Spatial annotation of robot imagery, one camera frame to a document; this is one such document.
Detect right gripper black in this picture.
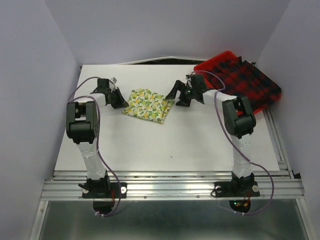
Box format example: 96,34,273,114
166,80,197,107

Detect lemon print skirt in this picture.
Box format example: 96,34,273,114
122,88,175,124

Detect red black plaid skirt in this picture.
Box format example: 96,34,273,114
204,56,283,113

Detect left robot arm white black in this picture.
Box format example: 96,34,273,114
65,77,128,199

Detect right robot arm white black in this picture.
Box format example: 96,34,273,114
165,73,259,198

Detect red plastic tray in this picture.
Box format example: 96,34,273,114
194,50,283,116

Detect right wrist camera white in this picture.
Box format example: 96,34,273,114
185,74,192,86

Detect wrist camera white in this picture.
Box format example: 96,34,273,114
110,77,117,84
185,74,192,86

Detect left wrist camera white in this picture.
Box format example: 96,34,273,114
110,77,117,84

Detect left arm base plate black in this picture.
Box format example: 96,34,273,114
81,182,128,199

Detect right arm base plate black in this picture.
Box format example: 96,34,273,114
210,181,260,198

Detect aluminium frame rails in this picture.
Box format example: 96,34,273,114
30,110,317,240

